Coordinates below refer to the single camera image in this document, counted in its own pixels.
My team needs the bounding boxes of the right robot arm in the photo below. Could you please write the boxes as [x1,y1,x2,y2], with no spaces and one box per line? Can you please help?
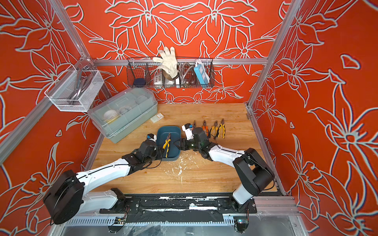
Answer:
[177,124,275,205]

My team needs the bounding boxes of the small white cardboard box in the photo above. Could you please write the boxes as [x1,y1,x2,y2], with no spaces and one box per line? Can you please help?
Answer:
[150,113,164,123]

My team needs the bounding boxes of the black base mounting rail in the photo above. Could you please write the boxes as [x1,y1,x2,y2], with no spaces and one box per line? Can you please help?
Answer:
[99,193,257,223]

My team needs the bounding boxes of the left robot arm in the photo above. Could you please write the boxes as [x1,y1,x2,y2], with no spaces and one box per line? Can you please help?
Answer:
[43,139,166,225]

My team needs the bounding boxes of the yellow combination pliers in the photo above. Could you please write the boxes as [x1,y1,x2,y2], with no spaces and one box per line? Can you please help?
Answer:
[163,133,171,158]

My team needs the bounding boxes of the yellow needle-nose pliers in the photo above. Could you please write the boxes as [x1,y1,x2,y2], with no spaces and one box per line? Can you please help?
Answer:
[218,119,226,139]

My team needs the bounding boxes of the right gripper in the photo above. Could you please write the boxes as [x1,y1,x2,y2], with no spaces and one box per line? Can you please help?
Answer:
[172,138,202,152]

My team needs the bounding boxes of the dark blue round object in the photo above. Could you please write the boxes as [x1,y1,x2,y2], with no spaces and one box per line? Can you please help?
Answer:
[133,78,146,88]

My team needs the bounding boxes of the orange combination pliers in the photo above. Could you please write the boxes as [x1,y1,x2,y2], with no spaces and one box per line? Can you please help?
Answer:
[202,120,209,137]

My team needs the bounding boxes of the blue plastic storage box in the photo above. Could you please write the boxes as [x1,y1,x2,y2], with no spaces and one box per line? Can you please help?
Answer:
[157,126,181,161]

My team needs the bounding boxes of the light blue bottle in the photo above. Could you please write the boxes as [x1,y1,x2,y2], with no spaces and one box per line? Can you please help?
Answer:
[194,60,210,88]

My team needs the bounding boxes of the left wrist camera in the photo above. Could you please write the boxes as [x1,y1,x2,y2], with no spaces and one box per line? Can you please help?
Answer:
[146,133,157,142]

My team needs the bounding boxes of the translucent lidded storage container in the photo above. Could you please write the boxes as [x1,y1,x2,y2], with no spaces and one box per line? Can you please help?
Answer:
[88,88,158,144]

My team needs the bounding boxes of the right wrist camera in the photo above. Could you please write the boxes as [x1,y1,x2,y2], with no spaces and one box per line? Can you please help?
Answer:
[182,123,194,140]

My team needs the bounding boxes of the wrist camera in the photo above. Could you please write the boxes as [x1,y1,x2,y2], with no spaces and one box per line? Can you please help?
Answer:
[146,133,157,142]
[182,123,194,140]

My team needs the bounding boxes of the white work glove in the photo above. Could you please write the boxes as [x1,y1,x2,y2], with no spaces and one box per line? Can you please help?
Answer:
[153,47,178,79]

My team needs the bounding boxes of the black wire wall basket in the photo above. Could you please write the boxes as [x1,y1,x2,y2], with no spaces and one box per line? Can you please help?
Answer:
[127,57,215,89]

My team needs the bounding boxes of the coiled cable in basket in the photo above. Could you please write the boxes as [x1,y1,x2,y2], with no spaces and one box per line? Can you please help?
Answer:
[180,62,195,88]

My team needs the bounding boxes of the yellow-orange large pliers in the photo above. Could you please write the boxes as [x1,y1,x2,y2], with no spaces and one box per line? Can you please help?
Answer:
[209,121,219,140]

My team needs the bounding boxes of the white power strip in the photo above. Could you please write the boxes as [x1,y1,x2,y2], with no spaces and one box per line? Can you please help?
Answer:
[153,72,163,87]

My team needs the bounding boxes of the white wire mesh basket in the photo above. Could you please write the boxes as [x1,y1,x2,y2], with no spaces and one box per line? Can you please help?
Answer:
[44,66,104,112]

